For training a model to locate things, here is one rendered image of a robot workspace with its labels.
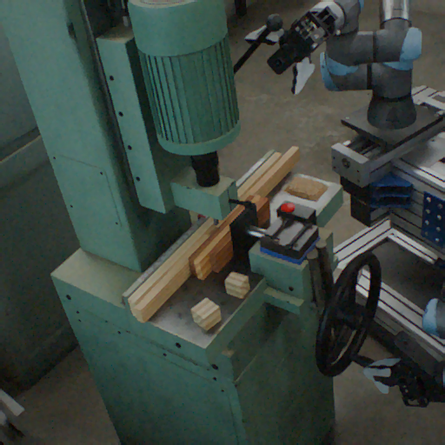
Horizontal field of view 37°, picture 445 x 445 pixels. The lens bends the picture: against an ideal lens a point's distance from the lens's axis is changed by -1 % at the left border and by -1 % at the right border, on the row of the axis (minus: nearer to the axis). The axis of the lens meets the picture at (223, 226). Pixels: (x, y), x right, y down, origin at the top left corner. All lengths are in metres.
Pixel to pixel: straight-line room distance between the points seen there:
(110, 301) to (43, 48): 0.62
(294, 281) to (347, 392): 1.00
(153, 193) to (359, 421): 1.15
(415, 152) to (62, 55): 1.17
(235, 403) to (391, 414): 0.85
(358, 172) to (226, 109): 0.81
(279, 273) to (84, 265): 0.57
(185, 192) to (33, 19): 0.48
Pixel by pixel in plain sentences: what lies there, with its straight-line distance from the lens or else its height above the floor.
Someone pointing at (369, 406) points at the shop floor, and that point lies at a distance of 2.35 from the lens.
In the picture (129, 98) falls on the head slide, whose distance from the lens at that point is 1.40.
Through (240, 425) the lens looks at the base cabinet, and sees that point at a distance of 1.68.
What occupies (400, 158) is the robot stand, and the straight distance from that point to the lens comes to 2.13.
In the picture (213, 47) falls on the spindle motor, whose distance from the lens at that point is 1.26.
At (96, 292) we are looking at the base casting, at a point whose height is 0.80.
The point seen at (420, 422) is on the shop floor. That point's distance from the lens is 2.33.
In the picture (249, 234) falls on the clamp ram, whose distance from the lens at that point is 1.51.
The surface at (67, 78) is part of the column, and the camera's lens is 1.44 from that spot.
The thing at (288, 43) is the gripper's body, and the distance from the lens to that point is 1.45.
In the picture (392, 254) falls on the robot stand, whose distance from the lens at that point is 2.55.
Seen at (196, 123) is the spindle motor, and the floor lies 1.27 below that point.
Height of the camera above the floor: 1.92
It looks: 39 degrees down
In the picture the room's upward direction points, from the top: 10 degrees counter-clockwise
